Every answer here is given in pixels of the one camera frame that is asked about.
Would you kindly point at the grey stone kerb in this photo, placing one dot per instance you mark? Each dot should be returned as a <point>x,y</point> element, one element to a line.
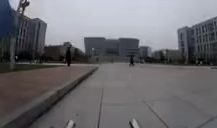
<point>46,101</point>

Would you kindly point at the low building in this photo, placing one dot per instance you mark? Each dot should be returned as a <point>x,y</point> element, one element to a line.
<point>167,54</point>
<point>56,51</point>

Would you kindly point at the blue structure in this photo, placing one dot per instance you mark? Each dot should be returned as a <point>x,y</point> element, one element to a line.
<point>4,20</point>

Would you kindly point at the wide grey building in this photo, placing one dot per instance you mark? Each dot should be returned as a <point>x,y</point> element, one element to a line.
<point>109,46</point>

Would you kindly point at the tall grey building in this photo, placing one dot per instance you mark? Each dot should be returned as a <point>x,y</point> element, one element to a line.
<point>32,36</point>

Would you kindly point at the person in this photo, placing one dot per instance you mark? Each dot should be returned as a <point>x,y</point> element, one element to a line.
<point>68,56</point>
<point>131,60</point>

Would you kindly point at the grey paved plaza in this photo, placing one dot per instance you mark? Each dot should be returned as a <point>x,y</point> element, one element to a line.
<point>129,96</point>

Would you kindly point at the red brick strip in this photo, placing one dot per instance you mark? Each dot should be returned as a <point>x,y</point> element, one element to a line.
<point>26,86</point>

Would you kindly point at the pale grey building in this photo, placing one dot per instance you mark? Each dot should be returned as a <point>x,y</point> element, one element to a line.
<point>206,36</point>

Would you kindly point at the grass strip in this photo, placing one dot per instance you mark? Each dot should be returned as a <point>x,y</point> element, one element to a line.
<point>16,67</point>

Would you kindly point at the robot's own part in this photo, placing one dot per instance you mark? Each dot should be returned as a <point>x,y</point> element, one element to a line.
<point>134,124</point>
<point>70,124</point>

